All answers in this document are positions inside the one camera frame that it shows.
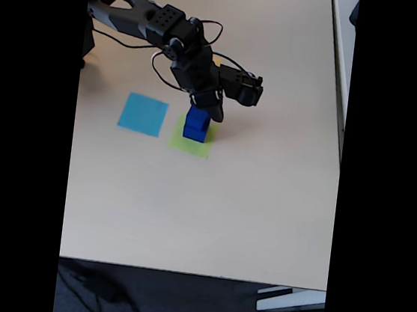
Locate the medium blue cube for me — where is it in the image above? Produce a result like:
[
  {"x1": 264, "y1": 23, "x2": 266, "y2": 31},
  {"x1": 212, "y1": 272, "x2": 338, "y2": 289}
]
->
[{"x1": 183, "y1": 104, "x2": 212, "y2": 133}]

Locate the large blue cube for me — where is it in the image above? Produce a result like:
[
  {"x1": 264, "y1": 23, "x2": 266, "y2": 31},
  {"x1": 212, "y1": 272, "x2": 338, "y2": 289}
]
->
[{"x1": 181, "y1": 119, "x2": 210, "y2": 144}]

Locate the green paper square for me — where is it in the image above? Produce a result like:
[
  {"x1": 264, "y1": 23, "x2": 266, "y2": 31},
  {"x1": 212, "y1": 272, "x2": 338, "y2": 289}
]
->
[{"x1": 165, "y1": 112, "x2": 220, "y2": 161}]

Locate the light blue paper square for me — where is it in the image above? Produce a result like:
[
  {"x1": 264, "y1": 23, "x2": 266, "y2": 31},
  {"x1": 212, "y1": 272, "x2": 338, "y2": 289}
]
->
[{"x1": 115, "y1": 91, "x2": 171, "y2": 139}]

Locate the dark object on adjacent table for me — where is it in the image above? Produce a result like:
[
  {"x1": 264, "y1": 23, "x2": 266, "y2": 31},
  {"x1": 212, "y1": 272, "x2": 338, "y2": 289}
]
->
[{"x1": 348, "y1": 0, "x2": 360, "y2": 27}]

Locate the white table foot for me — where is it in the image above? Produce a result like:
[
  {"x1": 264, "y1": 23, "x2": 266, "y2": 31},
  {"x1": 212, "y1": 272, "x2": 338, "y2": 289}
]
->
[{"x1": 254, "y1": 283, "x2": 327, "y2": 312}]

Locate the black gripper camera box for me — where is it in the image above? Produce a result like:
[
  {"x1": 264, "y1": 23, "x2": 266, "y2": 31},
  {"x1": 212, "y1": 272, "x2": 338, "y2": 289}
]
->
[{"x1": 214, "y1": 63, "x2": 267, "y2": 109}]

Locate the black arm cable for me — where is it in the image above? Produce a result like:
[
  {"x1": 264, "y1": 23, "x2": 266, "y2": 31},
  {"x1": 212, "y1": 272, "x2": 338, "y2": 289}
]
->
[{"x1": 147, "y1": 13, "x2": 225, "y2": 97}]

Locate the black floor cable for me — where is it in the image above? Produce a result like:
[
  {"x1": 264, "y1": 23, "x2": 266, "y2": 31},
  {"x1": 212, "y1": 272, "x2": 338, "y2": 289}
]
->
[{"x1": 53, "y1": 259, "x2": 151, "y2": 312}]

